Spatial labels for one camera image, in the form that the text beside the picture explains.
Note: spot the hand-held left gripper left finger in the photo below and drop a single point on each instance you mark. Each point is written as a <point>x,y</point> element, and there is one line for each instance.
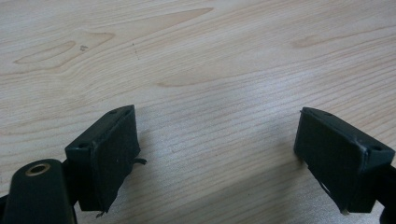
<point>106,155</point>

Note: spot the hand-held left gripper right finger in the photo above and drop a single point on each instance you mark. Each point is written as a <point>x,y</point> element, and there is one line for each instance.
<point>339,158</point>

